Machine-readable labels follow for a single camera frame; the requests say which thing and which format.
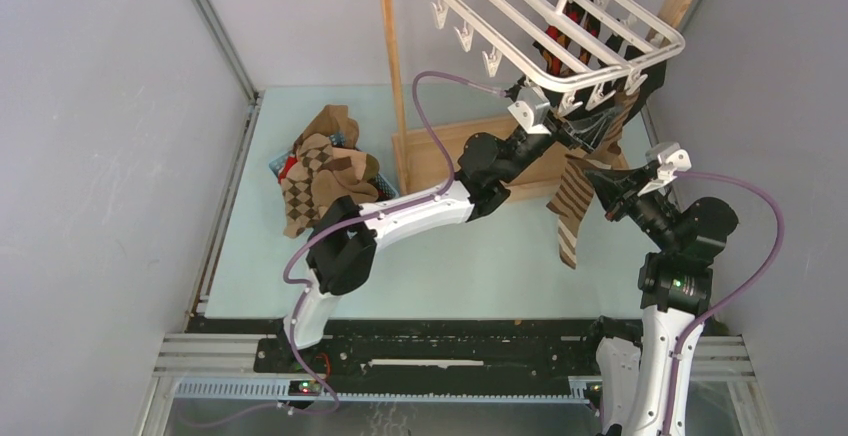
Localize plain brown sock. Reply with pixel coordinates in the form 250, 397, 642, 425
293, 104, 360, 149

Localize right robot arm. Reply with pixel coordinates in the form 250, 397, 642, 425
581, 166, 739, 435

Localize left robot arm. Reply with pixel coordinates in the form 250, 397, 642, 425
277, 103, 631, 373

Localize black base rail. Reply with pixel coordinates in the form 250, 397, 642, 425
254, 316, 637, 398

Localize blue plastic basket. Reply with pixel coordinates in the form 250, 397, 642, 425
268, 131, 400, 201

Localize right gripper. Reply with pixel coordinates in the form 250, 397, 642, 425
585, 161, 679, 251

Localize purple cable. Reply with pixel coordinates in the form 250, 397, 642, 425
282, 71, 515, 418
662, 171, 786, 436

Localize brown striped sock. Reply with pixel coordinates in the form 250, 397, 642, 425
588, 92, 639, 169
546, 157, 611, 269

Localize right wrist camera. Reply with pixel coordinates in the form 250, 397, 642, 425
638, 142, 692, 196

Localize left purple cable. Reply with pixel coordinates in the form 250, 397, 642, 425
282, 71, 515, 418

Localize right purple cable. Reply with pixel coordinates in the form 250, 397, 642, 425
662, 171, 786, 436

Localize wooden hanger rack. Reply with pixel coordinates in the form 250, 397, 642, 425
380, 0, 695, 194

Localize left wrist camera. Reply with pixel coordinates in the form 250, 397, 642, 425
508, 85, 551, 135

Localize brown argyle sock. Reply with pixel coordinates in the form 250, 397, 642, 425
279, 134, 380, 238

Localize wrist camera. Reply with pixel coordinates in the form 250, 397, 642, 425
638, 142, 692, 196
508, 85, 551, 135

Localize white plastic clip hanger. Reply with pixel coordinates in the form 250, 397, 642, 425
431, 0, 686, 114

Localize red yellow argyle sock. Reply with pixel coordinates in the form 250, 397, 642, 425
533, 1, 601, 77

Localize black sock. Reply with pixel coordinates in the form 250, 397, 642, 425
600, 35, 667, 124

